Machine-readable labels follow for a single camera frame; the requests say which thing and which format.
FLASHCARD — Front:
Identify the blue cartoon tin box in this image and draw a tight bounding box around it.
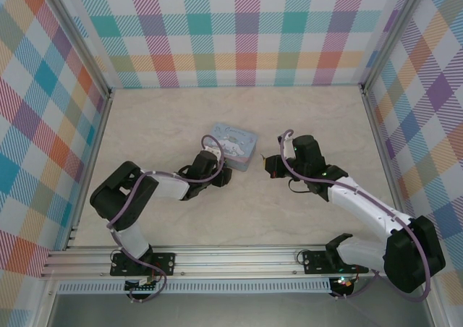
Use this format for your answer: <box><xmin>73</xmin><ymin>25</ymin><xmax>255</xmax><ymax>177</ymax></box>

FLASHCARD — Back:
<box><xmin>209</xmin><ymin>122</ymin><xmax>260</xmax><ymax>172</ymax></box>

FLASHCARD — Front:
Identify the grey metal shelf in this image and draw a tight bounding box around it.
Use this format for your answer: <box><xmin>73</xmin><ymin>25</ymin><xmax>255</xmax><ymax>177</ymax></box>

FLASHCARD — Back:
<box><xmin>46</xmin><ymin>292</ymin><xmax>435</xmax><ymax>327</ymax></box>

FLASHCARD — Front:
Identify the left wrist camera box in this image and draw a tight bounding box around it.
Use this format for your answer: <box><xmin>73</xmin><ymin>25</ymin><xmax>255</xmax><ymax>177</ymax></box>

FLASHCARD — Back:
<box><xmin>201</xmin><ymin>144</ymin><xmax>224</xmax><ymax>164</ymax></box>

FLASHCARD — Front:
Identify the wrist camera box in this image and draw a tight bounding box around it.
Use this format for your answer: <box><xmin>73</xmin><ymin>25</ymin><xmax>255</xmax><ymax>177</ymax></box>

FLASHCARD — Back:
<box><xmin>277</xmin><ymin>135</ymin><xmax>296</xmax><ymax>161</ymax></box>
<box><xmin>201</xmin><ymin>144</ymin><xmax>224</xmax><ymax>164</ymax></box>

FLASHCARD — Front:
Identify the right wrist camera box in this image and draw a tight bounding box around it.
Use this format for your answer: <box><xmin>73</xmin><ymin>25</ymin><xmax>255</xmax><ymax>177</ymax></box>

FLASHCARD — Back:
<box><xmin>277</xmin><ymin>135</ymin><xmax>296</xmax><ymax>161</ymax></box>

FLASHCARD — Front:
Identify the aluminium side rail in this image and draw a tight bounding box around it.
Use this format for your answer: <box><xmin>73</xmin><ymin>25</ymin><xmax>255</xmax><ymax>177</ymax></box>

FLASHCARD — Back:
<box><xmin>361</xmin><ymin>88</ymin><xmax>414</xmax><ymax>247</ymax></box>
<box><xmin>63</xmin><ymin>90</ymin><xmax>115</xmax><ymax>250</ymax></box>

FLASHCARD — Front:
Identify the aluminium mounting rail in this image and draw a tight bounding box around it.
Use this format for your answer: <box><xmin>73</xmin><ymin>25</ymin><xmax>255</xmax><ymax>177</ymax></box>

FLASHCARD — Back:
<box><xmin>39</xmin><ymin>245</ymin><xmax>438</xmax><ymax>279</ymax></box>

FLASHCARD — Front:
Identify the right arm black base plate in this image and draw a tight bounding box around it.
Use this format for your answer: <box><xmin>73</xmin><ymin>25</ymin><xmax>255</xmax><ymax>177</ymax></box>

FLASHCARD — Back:
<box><xmin>302</xmin><ymin>250</ymin><xmax>370</xmax><ymax>274</ymax></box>

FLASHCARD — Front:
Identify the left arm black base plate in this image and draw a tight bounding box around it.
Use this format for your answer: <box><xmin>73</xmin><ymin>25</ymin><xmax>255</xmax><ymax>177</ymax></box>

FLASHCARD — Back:
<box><xmin>110</xmin><ymin>252</ymin><xmax>177</xmax><ymax>277</ymax></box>

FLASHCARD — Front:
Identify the white slotted cable duct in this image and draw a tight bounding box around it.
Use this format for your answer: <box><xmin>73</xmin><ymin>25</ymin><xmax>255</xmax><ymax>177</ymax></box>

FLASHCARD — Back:
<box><xmin>57</xmin><ymin>278</ymin><xmax>332</xmax><ymax>294</ymax></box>

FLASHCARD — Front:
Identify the aluminium frame post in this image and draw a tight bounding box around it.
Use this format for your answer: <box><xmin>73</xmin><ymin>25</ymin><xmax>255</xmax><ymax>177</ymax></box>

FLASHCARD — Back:
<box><xmin>360</xmin><ymin>0</ymin><xmax>428</xmax><ymax>93</ymax></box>
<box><xmin>41</xmin><ymin>0</ymin><xmax>114</xmax><ymax>98</ymax></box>

